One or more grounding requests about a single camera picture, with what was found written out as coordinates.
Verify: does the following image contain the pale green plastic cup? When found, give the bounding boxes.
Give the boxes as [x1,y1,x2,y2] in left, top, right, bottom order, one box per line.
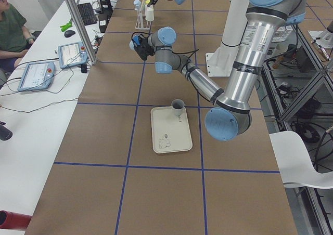
[145,8,155,22]

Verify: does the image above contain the blue plastic cup front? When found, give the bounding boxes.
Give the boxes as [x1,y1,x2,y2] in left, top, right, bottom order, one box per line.
[133,0,142,9]

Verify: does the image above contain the blue plastic cup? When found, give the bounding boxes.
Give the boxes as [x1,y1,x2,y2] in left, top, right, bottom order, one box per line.
[133,0,142,9]
[129,40,136,51]

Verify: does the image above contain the grey plastic cup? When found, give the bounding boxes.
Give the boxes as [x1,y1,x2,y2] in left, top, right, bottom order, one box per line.
[171,99,185,116]

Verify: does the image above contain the black keyboard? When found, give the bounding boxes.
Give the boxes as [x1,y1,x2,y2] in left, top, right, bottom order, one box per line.
[77,3,97,25]

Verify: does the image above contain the teach pendant far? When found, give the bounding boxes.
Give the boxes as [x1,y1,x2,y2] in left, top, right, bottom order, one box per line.
[58,42,88,69]

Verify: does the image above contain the teach pendant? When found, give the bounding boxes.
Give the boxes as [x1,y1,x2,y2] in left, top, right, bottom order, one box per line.
[58,42,88,69]
[17,62,55,92]

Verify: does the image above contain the black computer mouse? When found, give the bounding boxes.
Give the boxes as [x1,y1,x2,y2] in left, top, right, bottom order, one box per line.
[64,30,75,38]

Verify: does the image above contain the green plastic toy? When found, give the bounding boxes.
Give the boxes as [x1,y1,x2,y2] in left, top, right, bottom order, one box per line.
[60,18,72,33]

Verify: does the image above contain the cream plastic tray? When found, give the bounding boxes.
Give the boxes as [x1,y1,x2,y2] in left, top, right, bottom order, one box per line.
[150,106,193,154]

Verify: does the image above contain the teach pendant near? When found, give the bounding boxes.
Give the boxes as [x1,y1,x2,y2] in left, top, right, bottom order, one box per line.
[17,62,55,92]

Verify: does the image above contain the person in green shirt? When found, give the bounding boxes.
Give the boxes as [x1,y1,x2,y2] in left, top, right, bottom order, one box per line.
[1,0,35,73]

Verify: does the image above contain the black bottle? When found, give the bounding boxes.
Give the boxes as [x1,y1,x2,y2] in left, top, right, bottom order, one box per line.
[0,122,12,141]

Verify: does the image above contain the white chair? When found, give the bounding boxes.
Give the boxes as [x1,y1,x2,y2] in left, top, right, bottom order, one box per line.
[270,131,332,189]

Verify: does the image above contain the red bottle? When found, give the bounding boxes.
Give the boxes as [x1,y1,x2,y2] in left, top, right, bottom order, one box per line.
[1,210,32,231]

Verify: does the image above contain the white wire cup rack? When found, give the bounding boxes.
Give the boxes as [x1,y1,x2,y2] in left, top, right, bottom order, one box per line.
[134,0,151,30]

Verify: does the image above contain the aluminium frame post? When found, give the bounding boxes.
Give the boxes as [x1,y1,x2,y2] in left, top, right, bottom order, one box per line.
[65,0,97,65]

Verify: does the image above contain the black cable on desk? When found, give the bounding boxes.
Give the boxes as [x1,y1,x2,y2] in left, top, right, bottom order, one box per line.
[0,63,79,114]

